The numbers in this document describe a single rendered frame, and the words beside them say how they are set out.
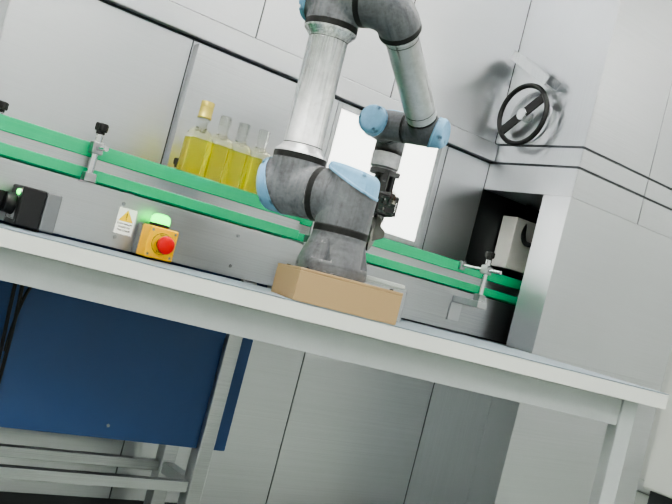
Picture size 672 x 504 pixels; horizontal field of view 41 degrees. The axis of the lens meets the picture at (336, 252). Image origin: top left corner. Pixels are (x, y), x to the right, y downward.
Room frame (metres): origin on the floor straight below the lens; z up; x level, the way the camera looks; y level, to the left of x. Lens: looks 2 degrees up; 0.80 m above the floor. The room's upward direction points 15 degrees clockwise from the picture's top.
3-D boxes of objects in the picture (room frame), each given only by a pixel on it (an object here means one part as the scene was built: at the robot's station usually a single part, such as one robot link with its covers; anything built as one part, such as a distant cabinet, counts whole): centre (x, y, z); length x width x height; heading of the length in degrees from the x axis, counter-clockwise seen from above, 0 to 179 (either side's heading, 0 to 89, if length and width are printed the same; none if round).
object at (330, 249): (1.86, 0.00, 0.87); 0.15 x 0.15 x 0.10
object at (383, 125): (2.21, -0.04, 1.22); 0.11 x 0.11 x 0.08; 64
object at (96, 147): (1.90, 0.54, 0.94); 0.07 x 0.04 x 0.13; 36
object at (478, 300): (2.67, -0.43, 0.90); 0.17 x 0.05 x 0.23; 36
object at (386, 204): (2.30, -0.07, 1.06); 0.09 x 0.08 x 0.12; 35
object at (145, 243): (1.98, 0.39, 0.79); 0.07 x 0.07 x 0.07; 36
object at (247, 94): (2.58, 0.13, 1.15); 0.90 x 0.03 x 0.34; 126
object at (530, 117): (2.89, -0.49, 1.49); 0.21 x 0.05 x 0.21; 36
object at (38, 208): (1.81, 0.62, 0.79); 0.08 x 0.08 x 0.08; 36
